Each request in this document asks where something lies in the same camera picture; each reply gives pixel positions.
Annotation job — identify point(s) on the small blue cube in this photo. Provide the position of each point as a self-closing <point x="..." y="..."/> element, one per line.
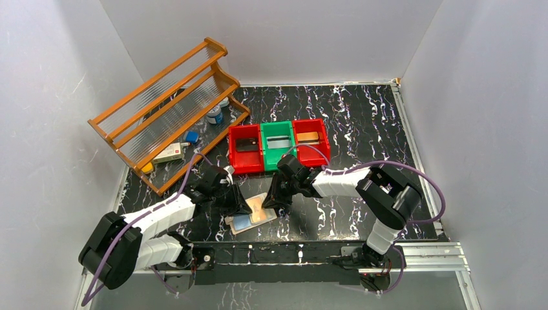
<point x="191" y="137"/>

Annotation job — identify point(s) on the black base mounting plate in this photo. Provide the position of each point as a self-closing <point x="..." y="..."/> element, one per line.
<point x="339" y="262"/>

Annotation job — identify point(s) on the beige leather card holder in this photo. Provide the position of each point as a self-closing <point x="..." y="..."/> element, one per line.
<point x="243" y="222"/>

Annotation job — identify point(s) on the red plastic bin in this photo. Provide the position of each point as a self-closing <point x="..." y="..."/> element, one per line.
<point x="312" y="155"/>
<point x="245" y="162"/>

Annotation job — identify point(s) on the green plastic bin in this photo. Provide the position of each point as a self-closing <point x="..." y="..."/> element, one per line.
<point x="279" y="128"/>

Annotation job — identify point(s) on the silver card in bin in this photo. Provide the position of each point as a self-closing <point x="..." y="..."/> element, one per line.
<point x="279" y="142"/>

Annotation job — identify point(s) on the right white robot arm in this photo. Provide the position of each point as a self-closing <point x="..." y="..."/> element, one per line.
<point x="388" y="193"/>

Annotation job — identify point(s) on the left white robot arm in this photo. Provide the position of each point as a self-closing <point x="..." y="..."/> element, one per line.
<point x="123" y="243"/>

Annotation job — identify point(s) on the black card in bin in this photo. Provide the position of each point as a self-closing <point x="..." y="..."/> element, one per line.
<point x="247" y="145"/>

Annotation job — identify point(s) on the orange wooden shelf rack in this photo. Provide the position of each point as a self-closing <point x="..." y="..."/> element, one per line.
<point x="158" y="113"/>

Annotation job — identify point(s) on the gold card in bin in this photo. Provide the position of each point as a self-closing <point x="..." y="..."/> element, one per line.
<point x="308" y="138"/>

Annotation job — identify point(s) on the left red plastic bin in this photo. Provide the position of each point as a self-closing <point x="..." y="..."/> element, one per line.
<point x="245" y="162"/>

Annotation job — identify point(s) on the small yellow object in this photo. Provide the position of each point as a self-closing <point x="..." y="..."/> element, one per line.
<point x="148" y="168"/>

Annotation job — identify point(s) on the small white red box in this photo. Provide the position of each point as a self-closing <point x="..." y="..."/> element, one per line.
<point x="171" y="153"/>

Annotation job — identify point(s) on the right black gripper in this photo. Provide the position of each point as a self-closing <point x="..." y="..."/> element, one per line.
<point x="274" y="199"/>

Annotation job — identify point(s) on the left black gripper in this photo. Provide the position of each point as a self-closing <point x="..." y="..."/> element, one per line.
<point x="231" y="195"/>

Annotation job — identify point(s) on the right red plastic bin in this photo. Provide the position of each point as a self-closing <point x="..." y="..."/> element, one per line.
<point x="312" y="155"/>

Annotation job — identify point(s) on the blue white round jar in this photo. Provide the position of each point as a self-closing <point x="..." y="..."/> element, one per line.
<point x="215" y="115"/>

